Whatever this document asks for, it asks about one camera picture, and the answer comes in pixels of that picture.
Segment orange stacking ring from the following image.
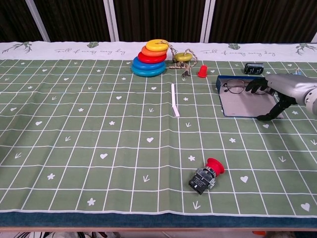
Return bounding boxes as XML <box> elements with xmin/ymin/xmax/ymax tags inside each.
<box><xmin>141</xmin><ymin>46</ymin><xmax>168</xmax><ymax>58</ymax></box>

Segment small red plastic cap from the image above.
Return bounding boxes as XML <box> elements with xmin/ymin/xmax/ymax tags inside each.
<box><xmin>197</xmin><ymin>64</ymin><xmax>208</xmax><ymax>78</ymax></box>

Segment blue stacking ring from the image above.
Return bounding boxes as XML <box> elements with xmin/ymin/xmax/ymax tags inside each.
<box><xmin>132</xmin><ymin>56</ymin><xmax>166</xmax><ymax>71</ymax></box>

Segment white bent plastic strip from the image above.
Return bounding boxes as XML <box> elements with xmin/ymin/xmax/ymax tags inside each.
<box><xmin>170</xmin><ymin>83</ymin><xmax>181</xmax><ymax>118</ymax></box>

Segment olive green ring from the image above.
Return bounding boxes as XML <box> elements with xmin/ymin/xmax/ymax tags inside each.
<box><xmin>174</xmin><ymin>52</ymin><xmax>193</xmax><ymax>63</ymax></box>

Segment teal stacking ring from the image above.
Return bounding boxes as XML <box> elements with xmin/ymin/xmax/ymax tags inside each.
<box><xmin>131</xmin><ymin>63</ymin><xmax>166</xmax><ymax>78</ymax></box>

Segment yellow stacking ring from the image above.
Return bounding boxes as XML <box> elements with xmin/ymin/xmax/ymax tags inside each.
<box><xmin>145</xmin><ymin>39</ymin><xmax>168</xmax><ymax>53</ymax></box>

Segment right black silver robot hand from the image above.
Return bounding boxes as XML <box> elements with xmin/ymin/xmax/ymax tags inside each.
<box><xmin>246</xmin><ymin>73</ymin><xmax>317</xmax><ymax>122</ymax></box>

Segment green grid tablecloth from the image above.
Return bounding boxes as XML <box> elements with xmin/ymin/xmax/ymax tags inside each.
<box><xmin>0</xmin><ymin>41</ymin><xmax>317</xmax><ymax>219</ymax></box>

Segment small black counter device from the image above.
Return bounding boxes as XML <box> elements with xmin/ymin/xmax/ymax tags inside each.
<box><xmin>244</xmin><ymin>62</ymin><xmax>264</xmax><ymax>76</ymax></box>

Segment red stacking ring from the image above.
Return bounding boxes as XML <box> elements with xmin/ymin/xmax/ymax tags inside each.
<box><xmin>137</xmin><ymin>51</ymin><xmax>167</xmax><ymax>64</ymax></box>

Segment wire-frame eyeglasses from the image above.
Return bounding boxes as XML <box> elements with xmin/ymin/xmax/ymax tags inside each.
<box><xmin>222</xmin><ymin>78</ymin><xmax>273</xmax><ymax>96</ymax></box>

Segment dark blue table underlay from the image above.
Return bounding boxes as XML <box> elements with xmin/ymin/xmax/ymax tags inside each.
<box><xmin>0</xmin><ymin>210</ymin><xmax>317</xmax><ymax>229</ymax></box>

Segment red emergency stop button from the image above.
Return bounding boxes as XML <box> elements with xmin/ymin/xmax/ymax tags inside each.
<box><xmin>188</xmin><ymin>157</ymin><xmax>225</xmax><ymax>196</ymax></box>

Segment blue glasses case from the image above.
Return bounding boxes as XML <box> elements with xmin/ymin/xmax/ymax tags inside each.
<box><xmin>215</xmin><ymin>75</ymin><xmax>285</xmax><ymax>119</ymax></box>

